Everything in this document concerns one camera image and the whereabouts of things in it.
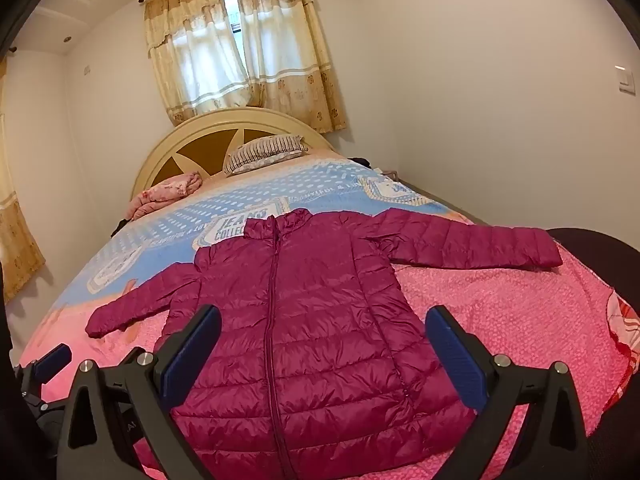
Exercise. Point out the beige floral side curtain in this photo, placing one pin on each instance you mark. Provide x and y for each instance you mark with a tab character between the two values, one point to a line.
20	240

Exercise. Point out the printed blue pink blanket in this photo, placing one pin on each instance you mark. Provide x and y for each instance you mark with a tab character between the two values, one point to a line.
500	320

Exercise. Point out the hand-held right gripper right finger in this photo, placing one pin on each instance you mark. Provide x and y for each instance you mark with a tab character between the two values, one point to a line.
454	352

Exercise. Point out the striped pillow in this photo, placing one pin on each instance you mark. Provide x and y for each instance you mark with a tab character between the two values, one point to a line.
265	155

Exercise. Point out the folded pink quilt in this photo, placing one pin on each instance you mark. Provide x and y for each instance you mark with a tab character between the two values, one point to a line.
160	195

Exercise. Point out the magenta puffer jacket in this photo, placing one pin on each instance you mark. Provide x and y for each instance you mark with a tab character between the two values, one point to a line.
310	310

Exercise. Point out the cream wooden headboard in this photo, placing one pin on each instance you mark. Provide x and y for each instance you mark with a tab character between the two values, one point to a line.
165	155

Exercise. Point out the black chair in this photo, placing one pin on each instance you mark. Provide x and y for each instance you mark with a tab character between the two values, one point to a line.
600	255

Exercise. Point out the white wall switch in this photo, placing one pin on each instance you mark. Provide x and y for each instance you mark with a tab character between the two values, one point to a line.
625	79

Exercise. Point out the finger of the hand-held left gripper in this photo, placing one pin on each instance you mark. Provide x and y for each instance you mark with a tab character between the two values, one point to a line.
52	360

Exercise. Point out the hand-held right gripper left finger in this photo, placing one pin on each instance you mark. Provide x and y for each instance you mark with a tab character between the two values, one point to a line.
196	347

